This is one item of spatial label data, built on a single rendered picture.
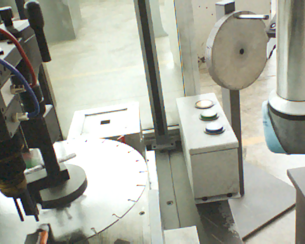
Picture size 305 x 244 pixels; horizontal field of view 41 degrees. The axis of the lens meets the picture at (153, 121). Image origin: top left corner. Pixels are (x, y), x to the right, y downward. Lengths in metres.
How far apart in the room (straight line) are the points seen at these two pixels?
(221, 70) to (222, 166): 0.82
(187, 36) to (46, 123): 0.60
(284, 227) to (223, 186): 1.10
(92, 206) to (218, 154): 0.34
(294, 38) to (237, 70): 0.99
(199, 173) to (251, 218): 1.13
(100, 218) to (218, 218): 0.35
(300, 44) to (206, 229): 0.42
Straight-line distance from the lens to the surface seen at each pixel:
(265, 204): 2.10
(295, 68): 0.79
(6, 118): 0.48
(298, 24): 0.75
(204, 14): 3.80
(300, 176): 1.04
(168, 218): 0.92
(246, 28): 1.74
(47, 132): 0.59
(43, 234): 0.62
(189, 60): 1.11
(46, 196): 0.71
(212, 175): 0.92
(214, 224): 0.90
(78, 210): 0.68
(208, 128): 0.93
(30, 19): 0.55
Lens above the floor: 1.35
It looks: 27 degrees down
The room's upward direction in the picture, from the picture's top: 9 degrees counter-clockwise
